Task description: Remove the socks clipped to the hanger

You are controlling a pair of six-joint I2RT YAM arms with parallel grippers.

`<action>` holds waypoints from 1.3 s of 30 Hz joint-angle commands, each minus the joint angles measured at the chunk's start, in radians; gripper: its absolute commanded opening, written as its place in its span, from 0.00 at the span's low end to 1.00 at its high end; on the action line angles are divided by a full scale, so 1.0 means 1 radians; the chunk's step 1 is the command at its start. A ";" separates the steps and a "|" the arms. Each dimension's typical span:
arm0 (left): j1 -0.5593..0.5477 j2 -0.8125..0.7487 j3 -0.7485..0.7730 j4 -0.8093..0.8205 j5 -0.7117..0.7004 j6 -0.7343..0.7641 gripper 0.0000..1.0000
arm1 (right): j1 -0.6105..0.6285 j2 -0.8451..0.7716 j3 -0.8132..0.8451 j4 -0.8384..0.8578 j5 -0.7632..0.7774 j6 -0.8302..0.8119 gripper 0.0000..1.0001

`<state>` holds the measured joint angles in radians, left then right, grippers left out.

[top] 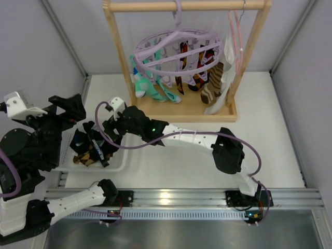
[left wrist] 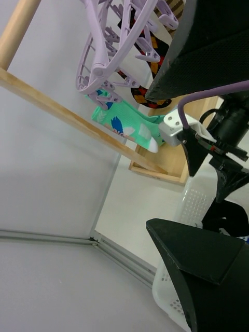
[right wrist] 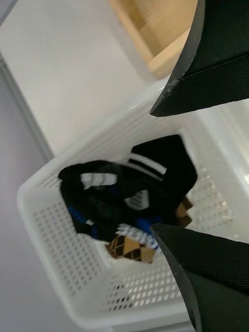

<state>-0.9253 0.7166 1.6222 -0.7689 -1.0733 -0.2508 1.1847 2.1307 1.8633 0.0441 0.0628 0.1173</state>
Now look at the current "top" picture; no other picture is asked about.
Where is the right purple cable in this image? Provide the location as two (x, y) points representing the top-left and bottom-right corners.
(94, 101), (270, 226)

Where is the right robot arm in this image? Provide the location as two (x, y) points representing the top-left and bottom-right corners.
(96, 106), (273, 208)

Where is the wooden clothes rack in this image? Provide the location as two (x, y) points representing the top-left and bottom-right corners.
(103, 1), (272, 122)

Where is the white plastic basket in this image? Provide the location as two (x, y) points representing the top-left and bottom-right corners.
(53, 124), (129, 173)

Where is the brown argyle sock in basket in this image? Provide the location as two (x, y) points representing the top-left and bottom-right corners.
(73, 145), (99, 167)

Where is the white hanging cloth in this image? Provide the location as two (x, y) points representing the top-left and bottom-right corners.
(204, 34), (236, 115)

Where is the red black argyle sock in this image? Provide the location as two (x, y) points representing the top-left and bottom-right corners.
(175, 42), (188, 95)

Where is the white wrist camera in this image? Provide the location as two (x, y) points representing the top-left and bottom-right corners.
(4, 90), (48, 121)
(106, 97), (127, 121)

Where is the black grey sock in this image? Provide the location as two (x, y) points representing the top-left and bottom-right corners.
(70, 121), (115, 168)

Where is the purple round clip hanger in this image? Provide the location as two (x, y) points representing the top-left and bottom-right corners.
(133, 1), (224, 86)

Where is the pink clothes hanger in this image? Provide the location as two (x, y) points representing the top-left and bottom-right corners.
(228, 1), (246, 74)

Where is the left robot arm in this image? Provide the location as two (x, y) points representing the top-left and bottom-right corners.
(1, 92), (118, 245)

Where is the brown striped sock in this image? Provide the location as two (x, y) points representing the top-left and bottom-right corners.
(200, 62), (224, 104)

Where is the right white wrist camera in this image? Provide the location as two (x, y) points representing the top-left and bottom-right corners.
(106, 97), (127, 121)

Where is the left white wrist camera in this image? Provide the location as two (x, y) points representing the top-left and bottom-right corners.
(4, 90), (48, 121)

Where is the aluminium mounting rail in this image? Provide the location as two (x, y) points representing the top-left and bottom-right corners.
(45, 188), (325, 221)

